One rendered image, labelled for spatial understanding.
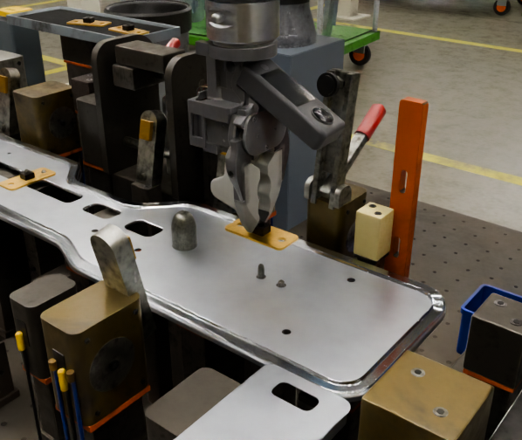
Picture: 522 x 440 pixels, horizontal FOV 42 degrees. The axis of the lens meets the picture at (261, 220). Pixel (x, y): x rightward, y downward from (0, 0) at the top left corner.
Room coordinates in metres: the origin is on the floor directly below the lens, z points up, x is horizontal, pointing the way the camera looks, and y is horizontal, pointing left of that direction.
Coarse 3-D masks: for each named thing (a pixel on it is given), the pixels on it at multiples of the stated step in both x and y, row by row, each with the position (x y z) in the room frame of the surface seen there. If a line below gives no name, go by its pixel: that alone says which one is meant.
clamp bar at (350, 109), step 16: (320, 80) 0.80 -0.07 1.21; (336, 80) 0.79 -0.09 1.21; (352, 80) 0.81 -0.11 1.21; (336, 96) 0.83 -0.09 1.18; (352, 96) 0.81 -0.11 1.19; (336, 112) 0.82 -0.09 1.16; (352, 112) 0.81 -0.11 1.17; (352, 128) 0.82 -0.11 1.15; (336, 144) 0.81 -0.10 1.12; (320, 160) 0.81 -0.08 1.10; (336, 160) 0.80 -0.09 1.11; (320, 176) 0.82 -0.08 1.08; (336, 176) 0.79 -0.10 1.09
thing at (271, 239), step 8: (232, 224) 0.72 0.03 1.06; (264, 224) 0.70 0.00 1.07; (232, 232) 0.70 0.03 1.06; (240, 232) 0.70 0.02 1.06; (248, 232) 0.70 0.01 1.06; (256, 232) 0.69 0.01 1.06; (264, 232) 0.69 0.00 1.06; (272, 232) 0.70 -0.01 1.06; (280, 232) 0.70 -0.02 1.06; (288, 232) 0.70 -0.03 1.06; (256, 240) 0.68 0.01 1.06; (264, 240) 0.68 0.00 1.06; (272, 240) 0.68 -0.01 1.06; (288, 240) 0.68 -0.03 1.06; (296, 240) 0.68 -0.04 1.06; (272, 248) 0.66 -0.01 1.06; (280, 248) 0.66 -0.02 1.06
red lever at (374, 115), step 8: (376, 104) 0.90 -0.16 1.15; (368, 112) 0.89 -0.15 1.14; (376, 112) 0.89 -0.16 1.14; (384, 112) 0.90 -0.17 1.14; (368, 120) 0.88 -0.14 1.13; (376, 120) 0.88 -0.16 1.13; (360, 128) 0.87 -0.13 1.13; (368, 128) 0.87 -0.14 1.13; (360, 136) 0.86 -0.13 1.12; (368, 136) 0.87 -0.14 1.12; (352, 144) 0.86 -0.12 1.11; (360, 144) 0.86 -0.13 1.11; (352, 152) 0.85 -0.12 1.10; (360, 152) 0.86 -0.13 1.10; (352, 160) 0.84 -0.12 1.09; (328, 176) 0.82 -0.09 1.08; (328, 184) 0.81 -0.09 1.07; (320, 192) 0.81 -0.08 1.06; (328, 192) 0.80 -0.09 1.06
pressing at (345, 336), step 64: (0, 192) 0.94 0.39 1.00; (64, 256) 0.77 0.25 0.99; (192, 256) 0.75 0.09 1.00; (256, 256) 0.75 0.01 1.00; (320, 256) 0.75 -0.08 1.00; (192, 320) 0.61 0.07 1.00; (256, 320) 0.61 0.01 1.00; (320, 320) 0.61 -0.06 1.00; (384, 320) 0.61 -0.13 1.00; (320, 384) 0.51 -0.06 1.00
